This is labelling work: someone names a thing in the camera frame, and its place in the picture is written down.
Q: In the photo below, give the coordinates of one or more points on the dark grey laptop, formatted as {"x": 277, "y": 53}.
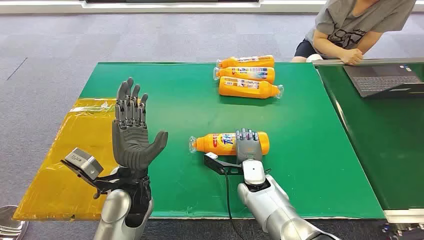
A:
{"x": 381, "y": 79}

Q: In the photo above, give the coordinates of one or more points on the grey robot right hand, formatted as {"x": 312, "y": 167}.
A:
{"x": 248, "y": 147}

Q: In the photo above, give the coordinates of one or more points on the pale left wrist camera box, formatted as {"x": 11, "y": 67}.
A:
{"x": 82, "y": 162}

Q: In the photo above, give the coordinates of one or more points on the yellow plastic film sheet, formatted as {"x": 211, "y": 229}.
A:
{"x": 66, "y": 165}

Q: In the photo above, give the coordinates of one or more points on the person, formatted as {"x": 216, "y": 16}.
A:
{"x": 348, "y": 20}

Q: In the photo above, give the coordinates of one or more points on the orange detergent bottle clear cap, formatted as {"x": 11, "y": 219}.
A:
{"x": 246, "y": 61}
{"x": 245, "y": 88}
{"x": 215, "y": 144}
{"x": 248, "y": 74}

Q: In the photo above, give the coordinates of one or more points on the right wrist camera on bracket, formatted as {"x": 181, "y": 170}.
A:
{"x": 218, "y": 164}

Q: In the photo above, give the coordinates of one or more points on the green topped side table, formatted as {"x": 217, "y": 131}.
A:
{"x": 391, "y": 149}

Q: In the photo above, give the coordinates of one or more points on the person's right hand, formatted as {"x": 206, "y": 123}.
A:
{"x": 351, "y": 56}

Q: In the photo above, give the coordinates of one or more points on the person's left forearm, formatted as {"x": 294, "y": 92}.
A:
{"x": 369, "y": 41}

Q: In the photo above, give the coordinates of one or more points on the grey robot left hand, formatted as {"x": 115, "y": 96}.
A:
{"x": 130, "y": 145}

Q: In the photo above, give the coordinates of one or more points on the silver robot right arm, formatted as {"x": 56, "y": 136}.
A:
{"x": 271, "y": 205}

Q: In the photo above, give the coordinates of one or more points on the silver round chair base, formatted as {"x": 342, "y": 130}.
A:
{"x": 10, "y": 223}

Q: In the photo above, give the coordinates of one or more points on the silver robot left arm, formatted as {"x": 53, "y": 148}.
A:
{"x": 116, "y": 212}

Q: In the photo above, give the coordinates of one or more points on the person's right forearm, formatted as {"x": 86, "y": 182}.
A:
{"x": 326, "y": 44}

